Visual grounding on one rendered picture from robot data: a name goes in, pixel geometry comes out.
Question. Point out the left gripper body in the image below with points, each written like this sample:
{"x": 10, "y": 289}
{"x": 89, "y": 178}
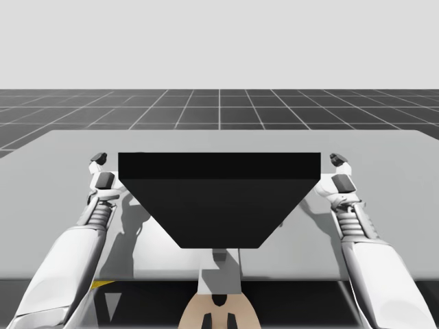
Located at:
{"x": 104, "y": 181}

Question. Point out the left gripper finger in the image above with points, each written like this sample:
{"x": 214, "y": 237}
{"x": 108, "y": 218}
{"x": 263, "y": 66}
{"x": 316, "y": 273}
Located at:
{"x": 98, "y": 158}

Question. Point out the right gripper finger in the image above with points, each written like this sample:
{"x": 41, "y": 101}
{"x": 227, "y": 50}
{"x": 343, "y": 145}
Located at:
{"x": 339, "y": 160}

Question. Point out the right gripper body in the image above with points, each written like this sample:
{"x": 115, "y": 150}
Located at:
{"x": 342, "y": 183}

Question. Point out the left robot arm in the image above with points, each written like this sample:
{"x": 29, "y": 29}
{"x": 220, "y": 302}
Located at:
{"x": 65, "y": 267}

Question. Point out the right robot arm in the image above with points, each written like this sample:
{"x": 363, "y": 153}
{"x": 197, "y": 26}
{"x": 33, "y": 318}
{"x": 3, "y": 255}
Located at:
{"x": 380, "y": 274}

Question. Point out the black screen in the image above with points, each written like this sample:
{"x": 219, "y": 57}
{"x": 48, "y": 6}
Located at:
{"x": 219, "y": 198}

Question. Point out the tan robot part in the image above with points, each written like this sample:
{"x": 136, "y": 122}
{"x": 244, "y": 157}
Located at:
{"x": 219, "y": 315}

